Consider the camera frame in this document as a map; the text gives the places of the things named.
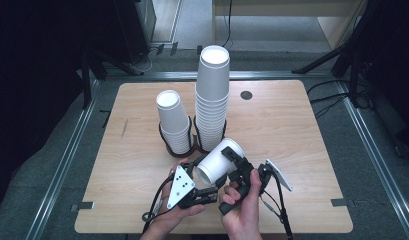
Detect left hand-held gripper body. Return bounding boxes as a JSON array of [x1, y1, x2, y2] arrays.
[[166, 164, 201, 210]]

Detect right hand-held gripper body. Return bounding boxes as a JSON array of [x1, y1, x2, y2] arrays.
[[218, 156, 294, 216]]

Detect white paper cup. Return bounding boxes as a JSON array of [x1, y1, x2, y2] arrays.
[[194, 137, 246, 187]]

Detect black double cup holder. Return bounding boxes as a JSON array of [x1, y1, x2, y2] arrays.
[[158, 115, 227, 159]]

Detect tall stack of white cups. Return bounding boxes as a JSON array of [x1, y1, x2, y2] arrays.
[[194, 45, 231, 153]]

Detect person's left hand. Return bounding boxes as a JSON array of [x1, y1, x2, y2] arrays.
[[140, 158, 207, 240]]

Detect person's right hand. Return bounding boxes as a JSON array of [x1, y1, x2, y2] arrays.
[[220, 168, 270, 240]]

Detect short stack of white cups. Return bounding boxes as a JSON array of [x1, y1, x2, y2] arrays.
[[155, 89, 192, 155]]

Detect grey tape piece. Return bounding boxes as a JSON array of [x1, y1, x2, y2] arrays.
[[331, 198, 355, 207], [71, 201, 96, 212]]

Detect black tripod stand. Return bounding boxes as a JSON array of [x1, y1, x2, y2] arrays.
[[291, 0, 373, 79]]

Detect black metal stand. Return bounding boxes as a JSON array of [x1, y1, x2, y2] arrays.
[[79, 49, 145, 110]]

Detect black cabinet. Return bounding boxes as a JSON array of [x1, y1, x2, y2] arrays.
[[113, 0, 157, 64]]

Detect light wooden furniture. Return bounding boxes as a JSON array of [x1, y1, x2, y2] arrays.
[[211, 0, 370, 51]]

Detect dark curtain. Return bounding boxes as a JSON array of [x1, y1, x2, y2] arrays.
[[0, 0, 93, 218]]

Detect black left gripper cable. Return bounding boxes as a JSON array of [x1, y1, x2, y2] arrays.
[[141, 173, 176, 234]]

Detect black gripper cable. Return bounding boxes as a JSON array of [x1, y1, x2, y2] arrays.
[[259, 173, 295, 240], [141, 173, 176, 234]]

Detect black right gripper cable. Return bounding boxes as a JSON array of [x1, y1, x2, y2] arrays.
[[259, 173, 295, 240]]

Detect aluminium floor rail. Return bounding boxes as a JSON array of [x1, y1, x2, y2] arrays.
[[105, 70, 335, 82], [25, 79, 101, 240], [336, 80, 409, 240]]

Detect black floor cables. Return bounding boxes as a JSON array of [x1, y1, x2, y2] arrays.
[[306, 78, 351, 119]]

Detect white floor cable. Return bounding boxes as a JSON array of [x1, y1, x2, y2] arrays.
[[131, 46, 158, 75]]

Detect hanging black cable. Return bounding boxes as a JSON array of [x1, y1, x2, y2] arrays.
[[224, 0, 234, 48]]

